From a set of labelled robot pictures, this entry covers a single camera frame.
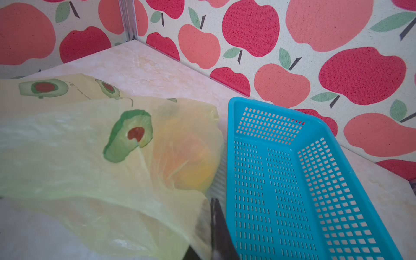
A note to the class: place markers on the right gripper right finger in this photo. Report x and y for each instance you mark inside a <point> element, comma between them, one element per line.
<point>222,245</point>

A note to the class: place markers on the turquoise plastic basket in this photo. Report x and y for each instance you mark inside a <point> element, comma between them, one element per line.
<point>291,192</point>

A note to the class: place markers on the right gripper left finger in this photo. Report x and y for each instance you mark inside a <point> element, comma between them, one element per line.
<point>191,254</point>

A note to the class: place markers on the left aluminium frame post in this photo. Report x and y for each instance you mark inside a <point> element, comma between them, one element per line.
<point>128,18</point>

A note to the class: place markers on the yellow plastic bag with fruit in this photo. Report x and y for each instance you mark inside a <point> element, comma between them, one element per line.
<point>127,174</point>

